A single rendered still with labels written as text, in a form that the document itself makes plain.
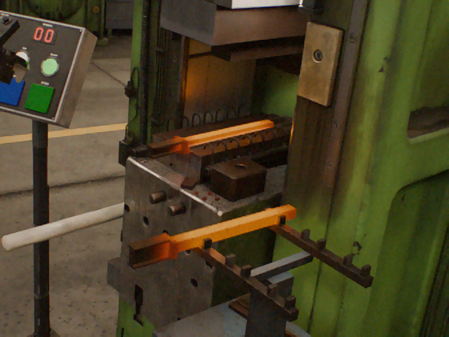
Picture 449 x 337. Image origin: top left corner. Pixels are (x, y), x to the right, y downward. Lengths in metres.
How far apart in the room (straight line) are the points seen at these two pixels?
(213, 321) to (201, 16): 0.71
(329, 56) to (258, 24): 0.25
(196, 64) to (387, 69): 0.66
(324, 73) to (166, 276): 0.69
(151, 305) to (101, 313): 0.89
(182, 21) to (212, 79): 0.36
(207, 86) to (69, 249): 1.44
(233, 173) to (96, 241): 1.72
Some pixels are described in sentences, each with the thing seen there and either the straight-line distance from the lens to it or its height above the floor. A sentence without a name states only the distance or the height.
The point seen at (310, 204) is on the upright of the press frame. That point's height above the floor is 0.93.
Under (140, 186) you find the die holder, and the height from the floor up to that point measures 0.86.
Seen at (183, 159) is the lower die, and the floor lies 0.96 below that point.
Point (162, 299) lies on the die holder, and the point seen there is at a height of 0.57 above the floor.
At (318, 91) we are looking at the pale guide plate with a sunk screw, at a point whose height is 1.21.
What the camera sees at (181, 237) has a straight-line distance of 1.40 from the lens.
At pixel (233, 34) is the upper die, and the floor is 1.29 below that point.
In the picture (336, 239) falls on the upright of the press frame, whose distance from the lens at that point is 1.69.
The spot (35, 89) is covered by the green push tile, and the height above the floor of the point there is 1.03.
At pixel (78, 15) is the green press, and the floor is 0.28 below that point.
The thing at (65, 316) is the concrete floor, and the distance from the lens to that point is 2.83.
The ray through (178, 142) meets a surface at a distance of 1.75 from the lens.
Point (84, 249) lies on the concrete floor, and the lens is 3.26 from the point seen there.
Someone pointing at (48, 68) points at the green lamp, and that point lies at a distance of 2.04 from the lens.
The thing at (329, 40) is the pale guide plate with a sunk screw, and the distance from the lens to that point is 1.56.
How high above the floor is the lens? 1.65
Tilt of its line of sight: 23 degrees down
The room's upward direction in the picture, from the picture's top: 7 degrees clockwise
